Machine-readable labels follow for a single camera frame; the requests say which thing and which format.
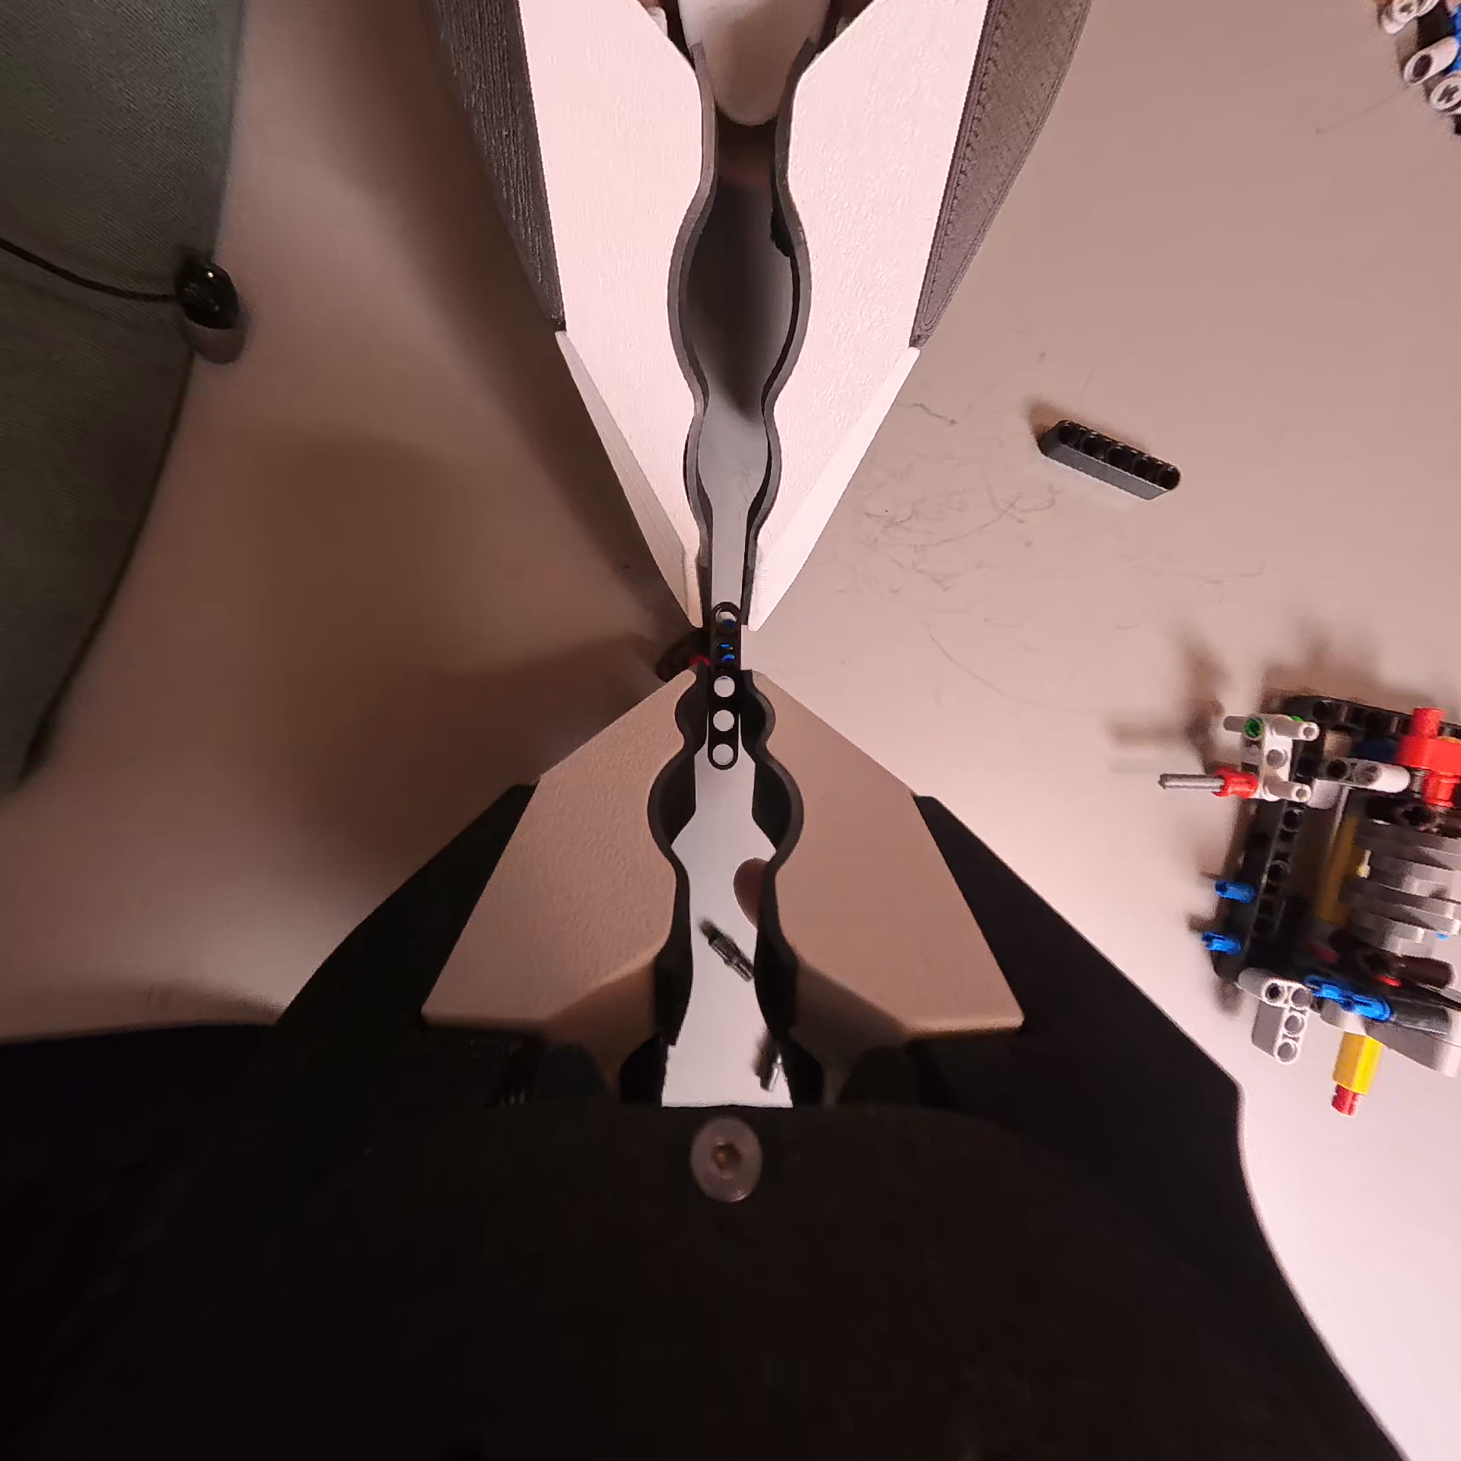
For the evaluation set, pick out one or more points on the person's left hand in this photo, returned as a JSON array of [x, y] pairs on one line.
[[741, 165]]

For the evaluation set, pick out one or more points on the lego car chassis assembly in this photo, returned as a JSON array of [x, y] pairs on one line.
[[1348, 891]]

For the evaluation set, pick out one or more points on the black lego pin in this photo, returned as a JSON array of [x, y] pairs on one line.
[[727, 952], [768, 1068]]

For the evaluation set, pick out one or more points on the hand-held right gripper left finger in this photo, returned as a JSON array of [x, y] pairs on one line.
[[548, 913]]

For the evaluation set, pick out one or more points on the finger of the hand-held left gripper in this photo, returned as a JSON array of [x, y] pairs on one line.
[[605, 206], [878, 206]]

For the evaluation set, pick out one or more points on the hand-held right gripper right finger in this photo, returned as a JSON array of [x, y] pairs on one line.
[[891, 913]]

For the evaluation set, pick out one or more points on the pile of small lego pieces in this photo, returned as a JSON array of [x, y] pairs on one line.
[[1426, 47]]

